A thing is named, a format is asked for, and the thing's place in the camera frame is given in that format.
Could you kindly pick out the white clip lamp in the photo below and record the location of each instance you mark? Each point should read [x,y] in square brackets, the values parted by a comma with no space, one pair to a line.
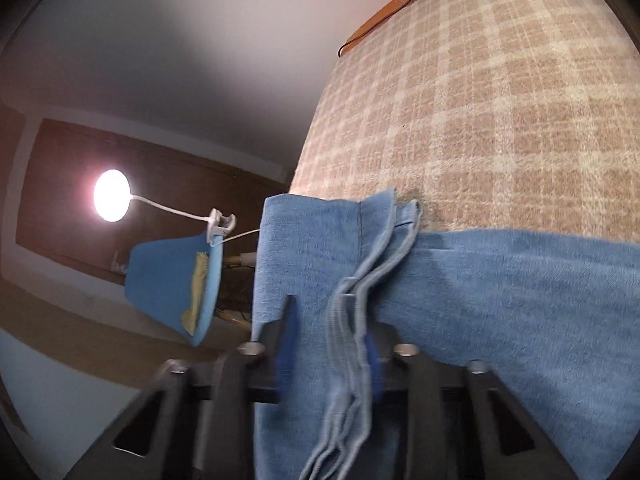
[111,195]

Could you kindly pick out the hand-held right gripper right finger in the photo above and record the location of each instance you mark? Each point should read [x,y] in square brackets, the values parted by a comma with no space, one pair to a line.
[374,365]

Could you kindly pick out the beige checkered blanket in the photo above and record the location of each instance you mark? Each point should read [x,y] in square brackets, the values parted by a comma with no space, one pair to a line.
[475,110]

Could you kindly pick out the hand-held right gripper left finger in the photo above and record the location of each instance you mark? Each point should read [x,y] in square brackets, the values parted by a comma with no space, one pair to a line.
[287,355]

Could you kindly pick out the blue plastic chair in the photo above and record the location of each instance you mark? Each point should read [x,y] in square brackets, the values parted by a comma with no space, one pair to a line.
[160,280]

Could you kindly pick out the blue denim pants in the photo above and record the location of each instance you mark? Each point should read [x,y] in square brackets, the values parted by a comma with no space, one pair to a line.
[525,300]

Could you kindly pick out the wooden bed frame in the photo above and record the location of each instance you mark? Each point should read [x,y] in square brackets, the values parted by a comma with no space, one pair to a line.
[395,5]

